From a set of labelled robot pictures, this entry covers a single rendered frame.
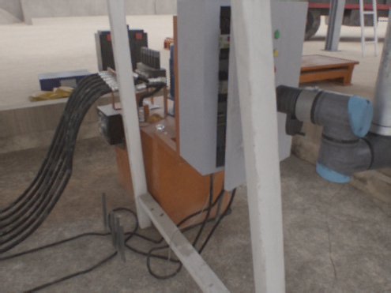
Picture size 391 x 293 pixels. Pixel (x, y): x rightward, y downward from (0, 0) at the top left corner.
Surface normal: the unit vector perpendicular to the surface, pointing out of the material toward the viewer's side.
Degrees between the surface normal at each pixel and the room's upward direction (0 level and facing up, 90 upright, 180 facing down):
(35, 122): 90
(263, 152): 81
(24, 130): 90
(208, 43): 90
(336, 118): 89
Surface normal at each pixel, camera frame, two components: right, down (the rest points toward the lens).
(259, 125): 0.46, 0.20
